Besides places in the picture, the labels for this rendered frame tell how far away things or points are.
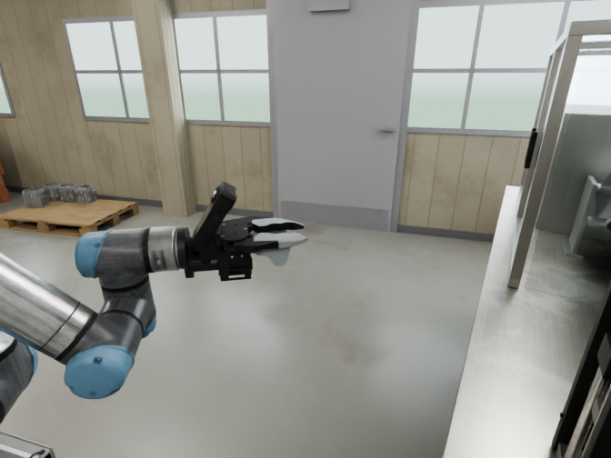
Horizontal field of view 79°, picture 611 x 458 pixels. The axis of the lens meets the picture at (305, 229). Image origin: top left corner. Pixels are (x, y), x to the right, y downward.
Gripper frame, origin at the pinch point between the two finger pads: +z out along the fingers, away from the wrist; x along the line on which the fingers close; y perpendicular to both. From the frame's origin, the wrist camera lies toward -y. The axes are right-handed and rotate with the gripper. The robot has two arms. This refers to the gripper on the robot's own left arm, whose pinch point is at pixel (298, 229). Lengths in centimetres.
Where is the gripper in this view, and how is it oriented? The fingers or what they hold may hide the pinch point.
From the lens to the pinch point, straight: 64.6
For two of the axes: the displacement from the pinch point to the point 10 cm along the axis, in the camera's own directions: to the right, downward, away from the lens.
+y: -0.2, 8.6, 5.0
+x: 1.7, 5.0, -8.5
